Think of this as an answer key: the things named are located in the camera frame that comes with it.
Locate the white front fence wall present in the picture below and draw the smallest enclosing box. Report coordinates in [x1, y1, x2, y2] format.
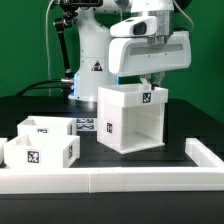
[0, 167, 224, 194]

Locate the black cable bundle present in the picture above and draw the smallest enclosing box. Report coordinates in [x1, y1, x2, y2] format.
[15, 78, 75, 98]

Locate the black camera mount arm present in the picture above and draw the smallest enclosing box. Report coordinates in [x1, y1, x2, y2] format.
[54, 0, 103, 78]

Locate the white right fence wall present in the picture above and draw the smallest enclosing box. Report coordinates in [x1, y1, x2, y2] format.
[185, 138, 224, 168]

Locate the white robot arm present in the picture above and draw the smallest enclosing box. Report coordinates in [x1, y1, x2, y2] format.
[71, 0, 192, 104]

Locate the white front drawer box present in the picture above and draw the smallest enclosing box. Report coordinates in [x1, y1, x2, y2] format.
[4, 134, 80, 169]

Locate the grey hanging cable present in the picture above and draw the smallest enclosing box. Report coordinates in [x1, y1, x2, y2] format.
[45, 0, 55, 81]

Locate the marker tag sheet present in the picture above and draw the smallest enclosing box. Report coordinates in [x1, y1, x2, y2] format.
[76, 118, 97, 131]

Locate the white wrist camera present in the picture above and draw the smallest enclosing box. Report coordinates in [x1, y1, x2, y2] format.
[110, 16, 158, 38]

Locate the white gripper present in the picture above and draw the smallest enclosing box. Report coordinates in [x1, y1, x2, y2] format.
[109, 31, 191, 90]

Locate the white left fence wall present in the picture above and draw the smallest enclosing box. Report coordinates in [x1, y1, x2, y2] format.
[0, 138, 8, 165]

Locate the white drawer box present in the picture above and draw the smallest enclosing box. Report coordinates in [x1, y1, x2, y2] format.
[4, 134, 80, 169]
[17, 116, 77, 135]

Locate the white fence wall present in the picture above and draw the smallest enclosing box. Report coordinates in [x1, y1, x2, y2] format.
[0, 167, 224, 194]
[185, 138, 224, 168]
[0, 138, 8, 165]

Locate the white drawer cabinet frame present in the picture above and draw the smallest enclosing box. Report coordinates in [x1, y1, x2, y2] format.
[97, 84, 168, 154]

